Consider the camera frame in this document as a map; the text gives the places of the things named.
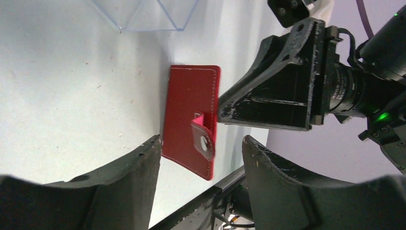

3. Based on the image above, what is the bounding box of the red leather card holder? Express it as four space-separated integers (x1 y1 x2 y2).
162 65 221 181

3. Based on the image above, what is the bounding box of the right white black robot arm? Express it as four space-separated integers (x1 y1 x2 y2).
217 0 406 173

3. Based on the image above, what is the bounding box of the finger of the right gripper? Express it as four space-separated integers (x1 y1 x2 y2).
218 18 316 131
252 35 286 86

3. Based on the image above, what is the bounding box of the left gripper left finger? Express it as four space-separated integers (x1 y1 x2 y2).
0 135 161 230

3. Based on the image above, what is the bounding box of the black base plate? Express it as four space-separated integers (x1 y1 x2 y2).
151 166 255 230

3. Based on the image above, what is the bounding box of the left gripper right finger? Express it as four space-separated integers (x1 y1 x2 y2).
242 135 406 230

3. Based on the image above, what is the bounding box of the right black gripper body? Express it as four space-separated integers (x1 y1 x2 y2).
310 19 342 126

